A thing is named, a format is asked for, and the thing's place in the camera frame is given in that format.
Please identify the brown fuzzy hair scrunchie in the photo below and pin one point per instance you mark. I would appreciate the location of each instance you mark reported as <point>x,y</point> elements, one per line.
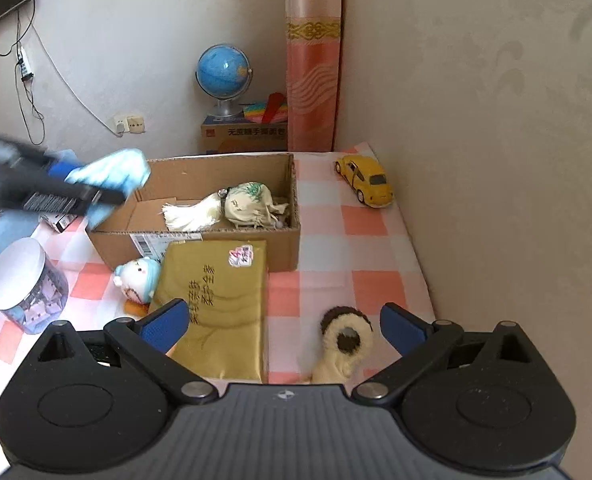
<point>343,314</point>

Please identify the clear jar white lid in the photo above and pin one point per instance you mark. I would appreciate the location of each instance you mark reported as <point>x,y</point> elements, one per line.
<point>18,270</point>

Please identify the yellow toy car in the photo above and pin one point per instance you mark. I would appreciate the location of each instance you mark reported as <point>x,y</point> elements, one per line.
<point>368,177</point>

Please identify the blue desk globe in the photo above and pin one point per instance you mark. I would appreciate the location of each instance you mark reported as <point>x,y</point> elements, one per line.
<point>223,67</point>

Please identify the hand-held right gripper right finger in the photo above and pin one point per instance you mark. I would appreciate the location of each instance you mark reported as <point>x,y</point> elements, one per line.
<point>403,329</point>

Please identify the white wall socket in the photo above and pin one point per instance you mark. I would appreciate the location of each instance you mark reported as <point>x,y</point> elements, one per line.
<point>135,123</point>

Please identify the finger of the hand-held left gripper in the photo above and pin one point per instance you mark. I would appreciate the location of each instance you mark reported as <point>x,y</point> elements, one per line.
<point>61,169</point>
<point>103,195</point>

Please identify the black and white small box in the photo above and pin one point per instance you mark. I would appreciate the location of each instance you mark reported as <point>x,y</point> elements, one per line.
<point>58,221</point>

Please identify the pink patterned curtain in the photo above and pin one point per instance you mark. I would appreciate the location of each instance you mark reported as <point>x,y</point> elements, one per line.
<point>313,60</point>

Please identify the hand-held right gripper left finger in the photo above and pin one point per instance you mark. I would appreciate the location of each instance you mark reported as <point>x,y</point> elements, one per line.
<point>168,325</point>

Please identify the gold gift box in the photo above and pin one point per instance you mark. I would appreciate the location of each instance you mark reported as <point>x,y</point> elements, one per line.
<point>226,320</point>

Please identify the white plush toy blue hat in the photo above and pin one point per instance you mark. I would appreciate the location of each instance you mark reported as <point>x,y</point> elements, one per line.
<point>141,277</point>

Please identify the brown box under globe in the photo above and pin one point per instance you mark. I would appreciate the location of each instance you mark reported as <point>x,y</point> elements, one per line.
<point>236,137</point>

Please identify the cream fuzzy plush toy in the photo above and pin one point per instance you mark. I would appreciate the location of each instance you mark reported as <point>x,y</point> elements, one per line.
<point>333,362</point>

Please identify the pink checked cloth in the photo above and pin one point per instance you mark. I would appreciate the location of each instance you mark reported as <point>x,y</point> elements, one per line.
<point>336,245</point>

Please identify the cardboard box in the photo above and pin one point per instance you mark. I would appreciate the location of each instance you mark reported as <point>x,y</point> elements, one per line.
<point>276,250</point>

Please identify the rainbow coloured toy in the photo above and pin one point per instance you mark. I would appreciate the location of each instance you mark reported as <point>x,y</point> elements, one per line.
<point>256,112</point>

